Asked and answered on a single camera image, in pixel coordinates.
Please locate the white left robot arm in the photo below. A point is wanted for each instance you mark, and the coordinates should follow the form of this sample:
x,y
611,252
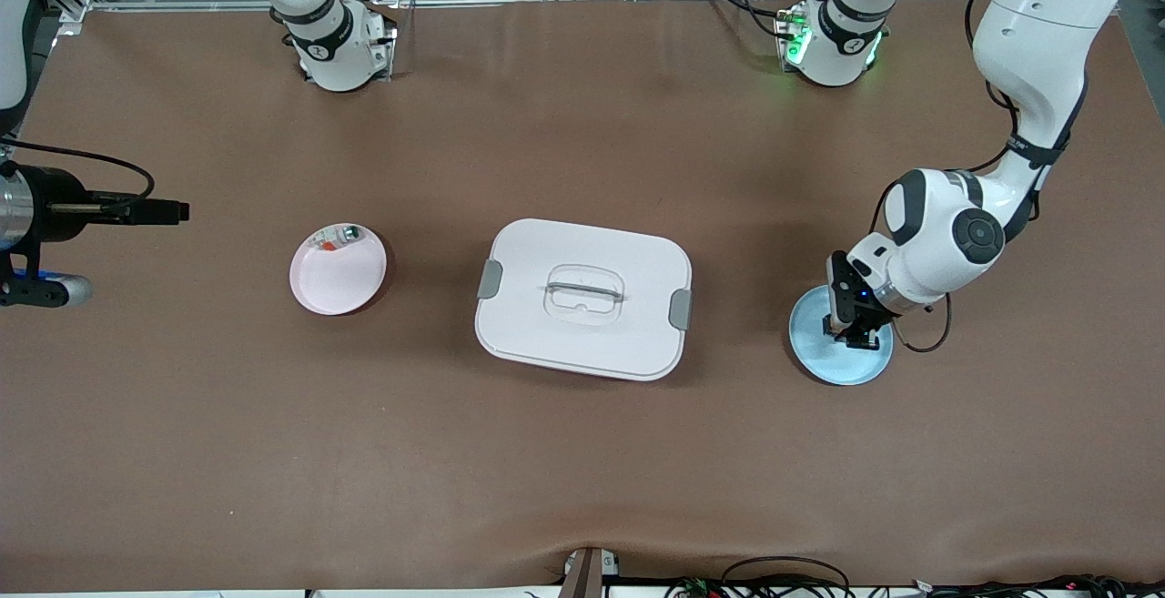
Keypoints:
x,y
1028,43

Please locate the white lidded box grey latches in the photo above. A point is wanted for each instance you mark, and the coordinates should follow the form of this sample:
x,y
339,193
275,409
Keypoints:
x,y
582,343

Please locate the aluminium frame post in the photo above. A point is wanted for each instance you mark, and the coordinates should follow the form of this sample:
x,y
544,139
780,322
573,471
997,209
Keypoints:
x,y
587,575

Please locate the white and green switch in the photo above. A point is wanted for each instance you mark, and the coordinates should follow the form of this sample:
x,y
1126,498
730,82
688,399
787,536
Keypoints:
x,y
346,235

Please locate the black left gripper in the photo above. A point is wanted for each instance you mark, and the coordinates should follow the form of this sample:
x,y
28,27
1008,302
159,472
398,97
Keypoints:
x,y
862,318

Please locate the pink round plate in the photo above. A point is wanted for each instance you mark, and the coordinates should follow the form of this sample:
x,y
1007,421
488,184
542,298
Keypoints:
x,y
337,279

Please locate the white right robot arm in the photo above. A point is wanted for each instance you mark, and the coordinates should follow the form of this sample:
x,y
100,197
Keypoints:
x,y
337,52

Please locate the light blue round plate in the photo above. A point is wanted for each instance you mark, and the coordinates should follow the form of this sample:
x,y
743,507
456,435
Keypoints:
x,y
837,366

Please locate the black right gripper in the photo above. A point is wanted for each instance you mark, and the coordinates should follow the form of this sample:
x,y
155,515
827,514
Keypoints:
x,y
50,205

